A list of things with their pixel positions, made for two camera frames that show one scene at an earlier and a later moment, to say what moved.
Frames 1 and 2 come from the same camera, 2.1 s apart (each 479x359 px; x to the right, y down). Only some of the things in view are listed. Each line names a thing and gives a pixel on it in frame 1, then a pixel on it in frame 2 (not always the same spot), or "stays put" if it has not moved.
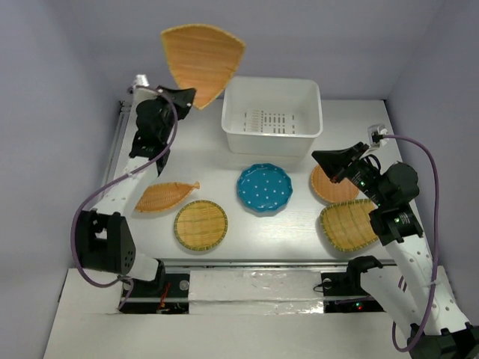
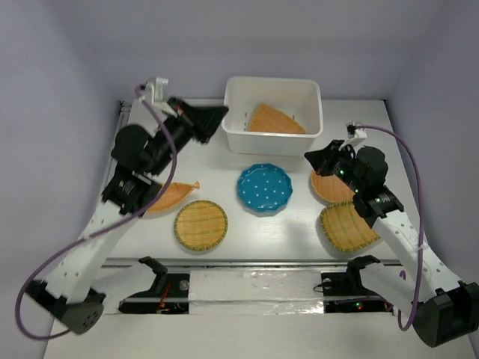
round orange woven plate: (331, 191) stays put
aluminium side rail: (115, 149) stays put
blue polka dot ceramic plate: (264, 188) stays put
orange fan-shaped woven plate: (203, 58) → (268, 119)
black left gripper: (183, 99) → (203, 120)
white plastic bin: (272, 117) stays put
